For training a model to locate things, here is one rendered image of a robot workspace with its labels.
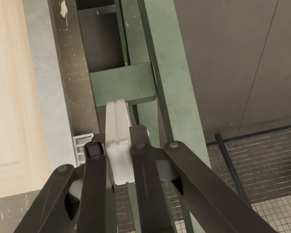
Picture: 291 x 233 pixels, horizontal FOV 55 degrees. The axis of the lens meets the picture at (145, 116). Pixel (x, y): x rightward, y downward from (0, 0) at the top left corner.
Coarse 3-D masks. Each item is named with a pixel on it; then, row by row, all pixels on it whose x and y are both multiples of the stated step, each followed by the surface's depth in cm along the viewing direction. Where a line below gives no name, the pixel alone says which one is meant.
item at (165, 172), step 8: (136, 128) 19; (144, 128) 19; (136, 136) 18; (144, 136) 18; (160, 152) 16; (160, 160) 15; (168, 160) 15; (160, 168) 16; (168, 168) 16; (160, 176) 16; (168, 176) 16; (176, 176) 16
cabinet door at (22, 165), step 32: (0, 0) 58; (0, 32) 58; (0, 64) 57; (32, 64) 57; (0, 96) 56; (32, 96) 56; (0, 128) 56; (32, 128) 56; (0, 160) 55; (32, 160) 55; (0, 192) 54
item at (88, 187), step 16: (96, 144) 16; (96, 160) 16; (96, 176) 14; (96, 192) 13; (112, 192) 15; (80, 208) 12; (96, 208) 12; (112, 208) 14; (80, 224) 11; (96, 224) 11; (112, 224) 13
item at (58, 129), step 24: (24, 0) 56; (48, 0) 58; (48, 24) 56; (48, 48) 55; (48, 72) 55; (48, 96) 54; (48, 120) 54; (72, 120) 58; (48, 144) 53; (72, 144) 54
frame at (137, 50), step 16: (80, 0) 81; (96, 0) 80; (112, 0) 79; (128, 0) 83; (80, 16) 79; (128, 16) 86; (128, 32) 91; (128, 48) 96; (144, 48) 97; (128, 64) 130; (144, 112) 124
